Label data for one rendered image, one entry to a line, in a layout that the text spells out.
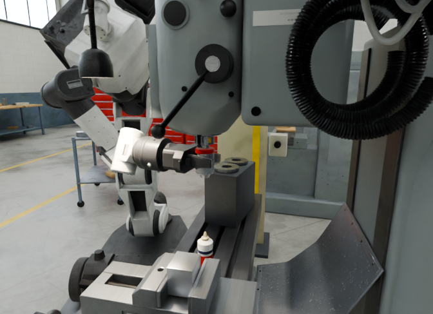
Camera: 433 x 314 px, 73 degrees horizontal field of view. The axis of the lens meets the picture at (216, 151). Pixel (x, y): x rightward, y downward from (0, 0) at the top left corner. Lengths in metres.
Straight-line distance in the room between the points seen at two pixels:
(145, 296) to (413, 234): 0.48
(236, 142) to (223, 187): 1.49
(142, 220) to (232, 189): 0.72
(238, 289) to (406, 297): 0.30
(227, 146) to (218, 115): 1.88
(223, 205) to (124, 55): 0.61
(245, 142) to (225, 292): 1.89
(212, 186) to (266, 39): 0.59
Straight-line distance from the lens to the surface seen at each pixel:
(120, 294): 0.68
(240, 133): 2.44
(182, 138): 5.64
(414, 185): 0.57
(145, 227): 1.62
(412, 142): 0.55
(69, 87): 1.02
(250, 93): 0.55
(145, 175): 1.40
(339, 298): 0.72
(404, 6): 0.42
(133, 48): 1.09
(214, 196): 1.02
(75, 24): 1.17
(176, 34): 0.61
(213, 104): 0.59
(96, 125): 1.05
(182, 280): 0.61
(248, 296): 0.65
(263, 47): 0.55
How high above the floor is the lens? 1.42
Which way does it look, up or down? 13 degrees down
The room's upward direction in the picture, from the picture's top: straight up
